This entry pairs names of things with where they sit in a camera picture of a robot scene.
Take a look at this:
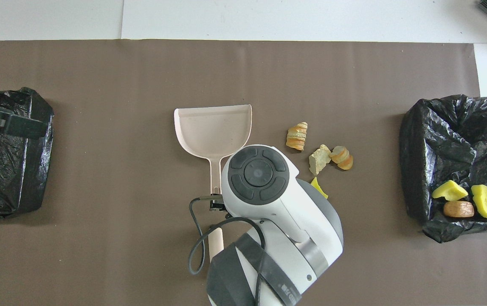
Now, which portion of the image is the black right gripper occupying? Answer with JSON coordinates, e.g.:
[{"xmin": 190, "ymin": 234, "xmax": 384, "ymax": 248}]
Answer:
[{"xmin": 209, "ymin": 193, "xmax": 227, "ymax": 212}]

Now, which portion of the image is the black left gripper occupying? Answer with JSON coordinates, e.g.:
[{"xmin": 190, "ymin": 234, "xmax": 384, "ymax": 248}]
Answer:
[{"xmin": 0, "ymin": 101, "xmax": 47, "ymax": 138}]

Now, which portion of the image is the beige hand brush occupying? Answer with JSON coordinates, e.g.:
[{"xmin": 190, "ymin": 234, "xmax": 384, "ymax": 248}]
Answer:
[{"xmin": 208, "ymin": 227, "xmax": 225, "ymax": 263}]

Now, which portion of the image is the beige plastic dustpan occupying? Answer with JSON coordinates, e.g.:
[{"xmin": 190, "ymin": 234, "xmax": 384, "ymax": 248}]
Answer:
[{"xmin": 174, "ymin": 104, "xmax": 253, "ymax": 201}]

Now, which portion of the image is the small yellow sponge piece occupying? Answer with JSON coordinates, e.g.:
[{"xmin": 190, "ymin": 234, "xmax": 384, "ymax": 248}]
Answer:
[{"xmin": 310, "ymin": 177, "xmax": 329, "ymax": 200}]

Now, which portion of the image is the large toy croissant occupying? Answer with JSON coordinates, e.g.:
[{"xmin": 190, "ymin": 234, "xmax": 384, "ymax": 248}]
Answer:
[{"xmin": 286, "ymin": 122, "xmax": 308, "ymax": 151}]

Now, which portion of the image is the pale bread chunk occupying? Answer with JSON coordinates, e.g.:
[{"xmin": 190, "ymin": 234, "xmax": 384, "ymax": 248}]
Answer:
[{"xmin": 309, "ymin": 144, "xmax": 332, "ymax": 176}]

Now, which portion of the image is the small toy croissant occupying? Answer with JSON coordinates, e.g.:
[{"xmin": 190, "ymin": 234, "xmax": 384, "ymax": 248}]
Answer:
[{"xmin": 330, "ymin": 146, "xmax": 354, "ymax": 171}]

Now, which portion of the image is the notched yellow sponge piece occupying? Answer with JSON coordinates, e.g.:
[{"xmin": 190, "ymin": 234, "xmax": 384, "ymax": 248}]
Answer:
[{"xmin": 432, "ymin": 180, "xmax": 469, "ymax": 202}]

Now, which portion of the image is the brown bread roll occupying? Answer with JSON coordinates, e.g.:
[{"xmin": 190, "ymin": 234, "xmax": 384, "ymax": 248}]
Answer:
[{"xmin": 443, "ymin": 201, "xmax": 475, "ymax": 218}]

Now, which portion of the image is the yellow sponge wedge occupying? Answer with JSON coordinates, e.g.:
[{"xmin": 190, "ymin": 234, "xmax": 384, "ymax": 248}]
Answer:
[{"xmin": 470, "ymin": 184, "xmax": 487, "ymax": 219}]

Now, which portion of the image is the empty black bagged bin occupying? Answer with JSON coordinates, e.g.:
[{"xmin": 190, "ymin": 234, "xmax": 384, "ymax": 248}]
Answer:
[{"xmin": 0, "ymin": 87, "xmax": 55, "ymax": 218}]

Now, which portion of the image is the crumpled black bagged bin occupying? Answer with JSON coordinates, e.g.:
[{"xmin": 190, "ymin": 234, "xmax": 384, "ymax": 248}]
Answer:
[{"xmin": 399, "ymin": 94, "xmax": 487, "ymax": 244}]

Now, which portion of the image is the brown paper table mat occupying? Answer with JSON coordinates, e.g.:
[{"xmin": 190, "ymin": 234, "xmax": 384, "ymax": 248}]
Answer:
[{"xmin": 0, "ymin": 40, "xmax": 487, "ymax": 306}]

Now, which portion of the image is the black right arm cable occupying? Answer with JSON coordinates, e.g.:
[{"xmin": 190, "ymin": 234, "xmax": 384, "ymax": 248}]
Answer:
[{"xmin": 188, "ymin": 196, "xmax": 267, "ymax": 306}]

